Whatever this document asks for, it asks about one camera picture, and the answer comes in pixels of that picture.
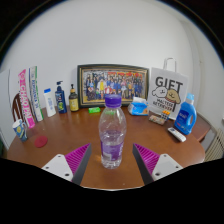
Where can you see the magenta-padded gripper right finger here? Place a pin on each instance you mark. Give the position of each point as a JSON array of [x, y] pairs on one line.
[[160, 166]]

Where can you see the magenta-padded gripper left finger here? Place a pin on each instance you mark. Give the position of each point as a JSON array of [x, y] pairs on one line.
[[63, 166]]

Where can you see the clear purple-capped water bottle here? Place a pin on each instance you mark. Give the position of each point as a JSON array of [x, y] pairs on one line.
[[112, 133]]

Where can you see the flat round red coaster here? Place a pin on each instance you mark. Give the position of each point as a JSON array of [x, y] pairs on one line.
[[41, 141]]

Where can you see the white remote control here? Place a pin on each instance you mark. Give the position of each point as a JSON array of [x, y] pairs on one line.
[[176, 134]]

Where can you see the battery blister pack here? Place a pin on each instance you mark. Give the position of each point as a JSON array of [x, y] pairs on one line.
[[158, 119]]

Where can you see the blue detergent bottle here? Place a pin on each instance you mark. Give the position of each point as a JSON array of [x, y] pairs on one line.
[[185, 118]]

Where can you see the white radiator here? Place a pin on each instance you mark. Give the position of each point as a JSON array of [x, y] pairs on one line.
[[216, 146]]

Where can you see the white blue-capped lotion bottle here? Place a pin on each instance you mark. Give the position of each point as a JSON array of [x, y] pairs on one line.
[[50, 104]]

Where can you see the small green packet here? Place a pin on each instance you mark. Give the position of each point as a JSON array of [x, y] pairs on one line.
[[94, 110]]

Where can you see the amber yellow-label pump bottle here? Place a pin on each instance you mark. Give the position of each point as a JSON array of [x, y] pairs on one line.
[[73, 101]]

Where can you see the dark blue pump bottle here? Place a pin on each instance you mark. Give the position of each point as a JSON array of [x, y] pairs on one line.
[[61, 100]]

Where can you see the pink white shuttlecock tube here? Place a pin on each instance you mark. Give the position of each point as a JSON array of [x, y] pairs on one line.
[[26, 100]]

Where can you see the white blue shuttlecock tube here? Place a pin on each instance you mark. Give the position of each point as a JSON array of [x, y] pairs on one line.
[[36, 95]]

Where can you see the white printed paper bag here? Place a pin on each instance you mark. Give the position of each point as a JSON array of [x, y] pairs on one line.
[[168, 90]]

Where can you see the framed group photo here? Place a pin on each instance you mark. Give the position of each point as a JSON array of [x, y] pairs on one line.
[[113, 81]]

